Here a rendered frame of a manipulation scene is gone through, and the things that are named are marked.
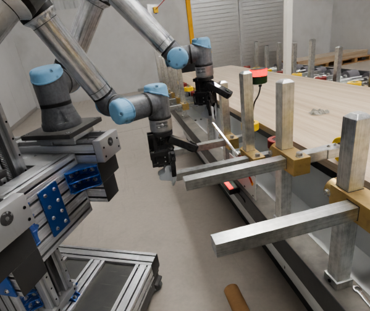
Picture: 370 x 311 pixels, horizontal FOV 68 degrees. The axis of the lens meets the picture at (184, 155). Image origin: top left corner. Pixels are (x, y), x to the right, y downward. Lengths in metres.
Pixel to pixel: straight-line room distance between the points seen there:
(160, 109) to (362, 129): 0.54
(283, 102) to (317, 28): 10.32
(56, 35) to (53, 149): 0.49
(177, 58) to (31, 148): 0.69
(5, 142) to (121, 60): 7.65
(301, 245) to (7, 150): 0.99
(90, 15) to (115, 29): 7.42
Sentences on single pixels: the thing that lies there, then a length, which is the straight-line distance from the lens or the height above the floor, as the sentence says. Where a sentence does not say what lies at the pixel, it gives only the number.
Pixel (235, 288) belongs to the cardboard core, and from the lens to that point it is 1.60.
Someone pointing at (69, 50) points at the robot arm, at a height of 1.31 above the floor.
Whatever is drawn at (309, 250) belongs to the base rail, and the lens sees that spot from 0.90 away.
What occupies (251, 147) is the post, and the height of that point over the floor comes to 0.89.
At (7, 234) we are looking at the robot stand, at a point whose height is 0.93.
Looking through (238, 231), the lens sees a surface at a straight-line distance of 0.53.
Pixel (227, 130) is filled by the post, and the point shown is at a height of 0.88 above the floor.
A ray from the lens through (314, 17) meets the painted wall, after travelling 11.00.
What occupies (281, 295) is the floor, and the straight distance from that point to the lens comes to 1.69.
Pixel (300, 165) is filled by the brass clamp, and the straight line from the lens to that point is 0.78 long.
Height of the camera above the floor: 1.30
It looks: 23 degrees down
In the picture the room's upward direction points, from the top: 8 degrees counter-clockwise
